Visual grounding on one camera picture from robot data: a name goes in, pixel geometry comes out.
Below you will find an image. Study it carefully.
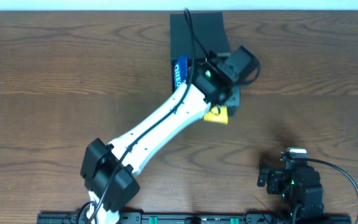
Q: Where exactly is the blue Oreo cookie pack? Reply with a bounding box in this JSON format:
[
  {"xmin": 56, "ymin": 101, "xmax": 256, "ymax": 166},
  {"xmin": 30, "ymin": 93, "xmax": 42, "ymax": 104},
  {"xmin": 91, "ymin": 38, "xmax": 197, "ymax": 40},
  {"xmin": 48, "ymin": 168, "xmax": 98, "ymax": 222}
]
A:
[{"xmin": 173, "ymin": 55, "xmax": 188, "ymax": 90}]

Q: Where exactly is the yellow snack bar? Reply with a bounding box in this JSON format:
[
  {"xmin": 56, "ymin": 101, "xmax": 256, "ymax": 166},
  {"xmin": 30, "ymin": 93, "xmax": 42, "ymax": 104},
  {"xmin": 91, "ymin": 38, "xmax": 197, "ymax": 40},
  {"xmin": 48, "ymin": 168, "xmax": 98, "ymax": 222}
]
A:
[{"xmin": 203, "ymin": 105, "xmax": 229, "ymax": 124}]

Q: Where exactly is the dark green box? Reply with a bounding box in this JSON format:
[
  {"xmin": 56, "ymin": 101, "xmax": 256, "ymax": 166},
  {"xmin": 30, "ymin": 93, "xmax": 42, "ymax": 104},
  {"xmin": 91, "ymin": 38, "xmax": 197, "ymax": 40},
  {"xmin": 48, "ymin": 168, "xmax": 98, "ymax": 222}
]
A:
[{"xmin": 170, "ymin": 12, "xmax": 238, "ymax": 116}]

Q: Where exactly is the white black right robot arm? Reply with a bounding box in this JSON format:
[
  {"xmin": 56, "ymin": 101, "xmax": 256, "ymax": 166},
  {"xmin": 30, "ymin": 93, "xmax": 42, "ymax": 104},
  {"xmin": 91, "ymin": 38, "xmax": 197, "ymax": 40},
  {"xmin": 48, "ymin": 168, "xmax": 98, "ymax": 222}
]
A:
[{"xmin": 257, "ymin": 148, "xmax": 324, "ymax": 223}]

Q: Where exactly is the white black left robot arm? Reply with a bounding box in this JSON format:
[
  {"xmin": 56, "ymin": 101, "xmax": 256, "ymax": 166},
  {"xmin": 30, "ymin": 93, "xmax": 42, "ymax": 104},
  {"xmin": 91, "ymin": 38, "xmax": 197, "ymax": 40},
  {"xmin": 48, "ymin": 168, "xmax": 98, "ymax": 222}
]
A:
[{"xmin": 80, "ymin": 46, "xmax": 260, "ymax": 223}]

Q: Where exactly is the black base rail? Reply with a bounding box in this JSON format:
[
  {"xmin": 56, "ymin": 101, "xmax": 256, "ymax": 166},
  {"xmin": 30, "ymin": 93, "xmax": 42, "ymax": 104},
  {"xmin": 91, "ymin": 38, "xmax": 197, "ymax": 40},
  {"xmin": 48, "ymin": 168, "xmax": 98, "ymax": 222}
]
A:
[{"xmin": 36, "ymin": 212, "xmax": 352, "ymax": 224}]

